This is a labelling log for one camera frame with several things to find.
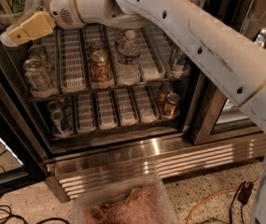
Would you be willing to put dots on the brown can rear bottom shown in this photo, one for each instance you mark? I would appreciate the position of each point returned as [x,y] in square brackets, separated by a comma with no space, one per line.
[164,89]

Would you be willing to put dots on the blue can rear bottom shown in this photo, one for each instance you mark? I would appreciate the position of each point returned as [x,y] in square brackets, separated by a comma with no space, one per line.
[58,105]

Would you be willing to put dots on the silver can rear left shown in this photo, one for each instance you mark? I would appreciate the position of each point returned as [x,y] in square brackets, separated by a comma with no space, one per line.
[42,52]

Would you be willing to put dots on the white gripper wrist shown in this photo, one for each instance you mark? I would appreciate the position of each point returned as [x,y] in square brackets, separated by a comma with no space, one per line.
[59,4]

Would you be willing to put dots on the blue can front bottom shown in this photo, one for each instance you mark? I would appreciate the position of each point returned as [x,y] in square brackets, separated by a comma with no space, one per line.
[60,122]

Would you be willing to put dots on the clear plastic bin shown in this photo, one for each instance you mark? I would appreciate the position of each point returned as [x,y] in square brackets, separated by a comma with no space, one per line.
[139,200]

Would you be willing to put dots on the closed glass fridge door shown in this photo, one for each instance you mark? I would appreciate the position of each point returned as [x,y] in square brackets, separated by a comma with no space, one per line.
[218,119]

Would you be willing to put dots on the orange can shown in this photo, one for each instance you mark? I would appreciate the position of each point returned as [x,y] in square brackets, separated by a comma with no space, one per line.
[96,46]
[100,68]

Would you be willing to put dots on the orange can rear middle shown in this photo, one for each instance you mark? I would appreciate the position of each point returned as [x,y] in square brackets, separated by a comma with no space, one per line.
[96,46]

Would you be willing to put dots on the clear water bottle front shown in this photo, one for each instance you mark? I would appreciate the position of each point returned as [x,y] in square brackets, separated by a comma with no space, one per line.
[129,52]

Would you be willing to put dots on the clear water bottle rear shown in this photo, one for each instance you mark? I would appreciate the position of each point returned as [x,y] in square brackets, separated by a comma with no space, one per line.
[119,35]

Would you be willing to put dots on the blue silver can front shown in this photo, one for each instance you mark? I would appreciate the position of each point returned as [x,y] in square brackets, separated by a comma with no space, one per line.
[178,59]

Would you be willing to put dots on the open fridge door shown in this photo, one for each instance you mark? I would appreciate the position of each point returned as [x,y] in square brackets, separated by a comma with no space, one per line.
[18,166]

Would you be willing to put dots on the steel fridge base grille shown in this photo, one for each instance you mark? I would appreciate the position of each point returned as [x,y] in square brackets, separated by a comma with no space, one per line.
[74,174]

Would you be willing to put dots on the silver can front left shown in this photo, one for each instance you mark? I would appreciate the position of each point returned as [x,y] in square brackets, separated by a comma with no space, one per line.
[37,74]

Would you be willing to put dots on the clear water bottle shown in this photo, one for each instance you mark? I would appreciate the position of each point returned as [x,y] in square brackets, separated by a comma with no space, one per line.
[119,35]
[129,52]

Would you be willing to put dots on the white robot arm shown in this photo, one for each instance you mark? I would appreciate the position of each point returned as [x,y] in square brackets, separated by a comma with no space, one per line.
[235,64]

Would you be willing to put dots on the brown can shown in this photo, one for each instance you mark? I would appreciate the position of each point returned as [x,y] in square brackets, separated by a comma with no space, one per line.
[164,89]
[171,104]

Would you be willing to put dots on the brown can front bottom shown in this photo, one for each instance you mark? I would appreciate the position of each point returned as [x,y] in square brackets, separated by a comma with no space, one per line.
[171,104]

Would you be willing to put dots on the orange can front middle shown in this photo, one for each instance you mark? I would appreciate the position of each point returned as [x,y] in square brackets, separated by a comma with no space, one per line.
[100,68]

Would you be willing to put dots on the black power adapter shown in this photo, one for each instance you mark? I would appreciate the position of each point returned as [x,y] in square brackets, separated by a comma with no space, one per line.
[245,192]

